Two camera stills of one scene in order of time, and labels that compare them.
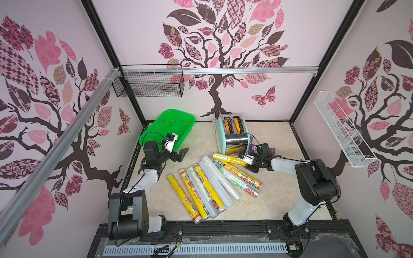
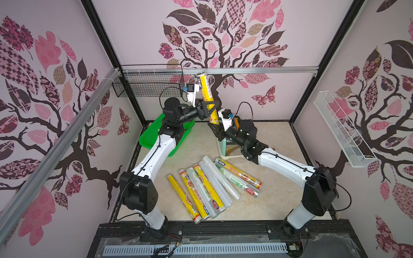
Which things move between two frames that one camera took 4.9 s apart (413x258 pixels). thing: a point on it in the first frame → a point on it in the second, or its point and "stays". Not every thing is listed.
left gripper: [179, 157] → [201, 104]
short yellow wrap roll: [229, 159] → [205, 90]
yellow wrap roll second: [186, 178] stays
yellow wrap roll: [185, 200] stays
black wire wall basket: [149, 81] stays
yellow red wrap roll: [239, 174] stays
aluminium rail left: [13, 210] stays
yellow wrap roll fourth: [219, 205] stays
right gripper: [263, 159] → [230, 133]
